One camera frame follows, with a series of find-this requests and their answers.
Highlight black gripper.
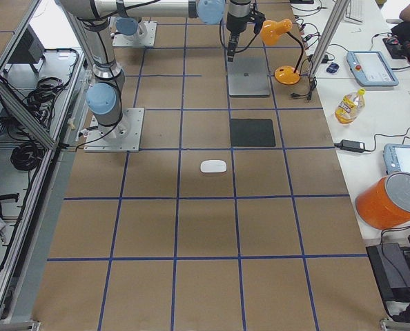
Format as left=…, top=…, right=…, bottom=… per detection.
left=226, top=0, right=265, bottom=33

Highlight white computer mouse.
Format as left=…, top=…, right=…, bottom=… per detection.
left=199, top=159, right=227, bottom=174

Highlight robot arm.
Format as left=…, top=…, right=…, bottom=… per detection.
left=61, top=1, right=130, bottom=141

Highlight silver laptop notebook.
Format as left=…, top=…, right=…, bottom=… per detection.
left=227, top=57, right=271, bottom=97

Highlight black mousepad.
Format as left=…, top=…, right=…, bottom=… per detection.
left=230, top=119, right=276, bottom=147

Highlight orange desk lamp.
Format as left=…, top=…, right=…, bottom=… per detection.
left=259, top=19, right=304, bottom=86

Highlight dark blue small pouch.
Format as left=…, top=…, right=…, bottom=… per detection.
left=326, top=62, right=340, bottom=74

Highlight blue teach pendant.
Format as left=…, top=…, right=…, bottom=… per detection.
left=346, top=51, right=399, bottom=87
left=383, top=144, right=410, bottom=174

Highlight yellow drink bottle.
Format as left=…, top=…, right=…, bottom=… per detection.
left=334, top=88, right=366, bottom=124

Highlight black power adapter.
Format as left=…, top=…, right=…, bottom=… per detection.
left=338, top=139, right=366, bottom=153

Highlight orange bucket with grey lid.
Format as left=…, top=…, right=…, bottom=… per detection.
left=355, top=172, right=410, bottom=230

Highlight black box device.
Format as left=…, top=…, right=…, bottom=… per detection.
left=366, top=243, right=410, bottom=302

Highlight black lamp power cable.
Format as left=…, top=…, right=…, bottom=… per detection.
left=289, top=54, right=318, bottom=101

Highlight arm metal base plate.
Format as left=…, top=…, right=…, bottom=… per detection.
left=113, top=21, right=157, bottom=48
left=83, top=108, right=144, bottom=152

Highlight aluminium frame post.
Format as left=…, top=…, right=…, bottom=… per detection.
left=309, top=0, right=349, bottom=80

